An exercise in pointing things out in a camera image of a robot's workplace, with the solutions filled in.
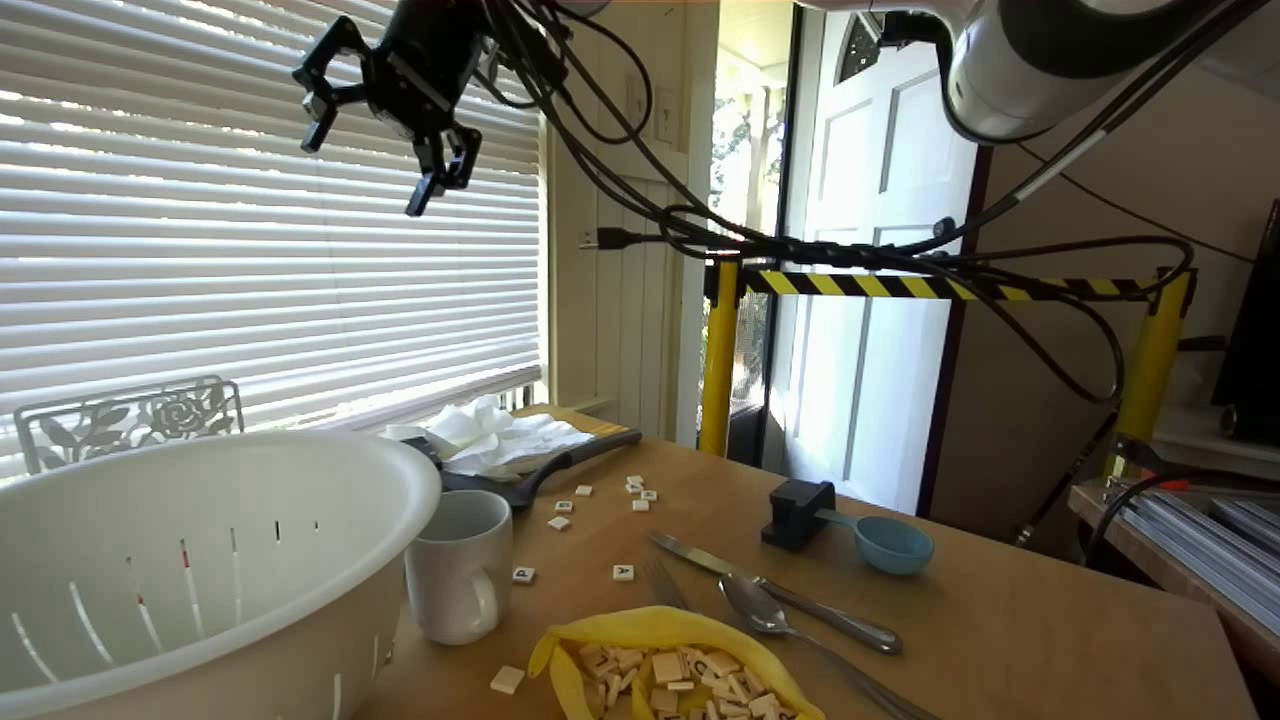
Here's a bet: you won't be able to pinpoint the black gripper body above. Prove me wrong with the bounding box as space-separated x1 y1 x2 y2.
354 0 500 138

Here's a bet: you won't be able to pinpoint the white plastic colander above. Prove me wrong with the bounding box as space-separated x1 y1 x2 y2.
0 427 447 720

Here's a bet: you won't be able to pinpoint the white window blinds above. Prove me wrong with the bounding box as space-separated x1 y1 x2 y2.
0 0 550 484

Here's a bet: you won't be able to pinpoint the white panelled door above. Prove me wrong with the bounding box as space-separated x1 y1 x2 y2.
543 0 716 454

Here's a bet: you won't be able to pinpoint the white ornate metal trivet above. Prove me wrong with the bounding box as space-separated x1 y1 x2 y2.
11 376 251 479

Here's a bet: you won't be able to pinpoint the white ceramic mug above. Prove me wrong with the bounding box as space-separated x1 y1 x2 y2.
405 484 517 651

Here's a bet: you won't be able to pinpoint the yellow black striped barrier bar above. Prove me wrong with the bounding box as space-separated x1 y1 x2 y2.
703 266 1156 310

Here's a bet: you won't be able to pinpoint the small black block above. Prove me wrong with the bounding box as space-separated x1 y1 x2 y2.
761 475 838 557

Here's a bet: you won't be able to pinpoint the yellow banana-shaped tile pouch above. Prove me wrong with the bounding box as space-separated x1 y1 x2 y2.
524 599 830 720

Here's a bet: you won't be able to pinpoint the silver spoon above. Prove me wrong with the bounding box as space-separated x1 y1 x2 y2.
716 571 942 720

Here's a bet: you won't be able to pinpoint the blue plastic measuring cup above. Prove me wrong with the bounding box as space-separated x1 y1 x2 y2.
812 509 940 579

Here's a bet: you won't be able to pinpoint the stack of books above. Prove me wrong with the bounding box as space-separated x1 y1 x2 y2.
1063 471 1280 646

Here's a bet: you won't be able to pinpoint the black spatula with metal handle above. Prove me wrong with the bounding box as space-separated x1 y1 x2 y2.
398 425 645 521

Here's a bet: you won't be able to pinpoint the yellow barrier post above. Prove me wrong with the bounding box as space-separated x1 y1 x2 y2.
697 256 743 459
1115 266 1198 454

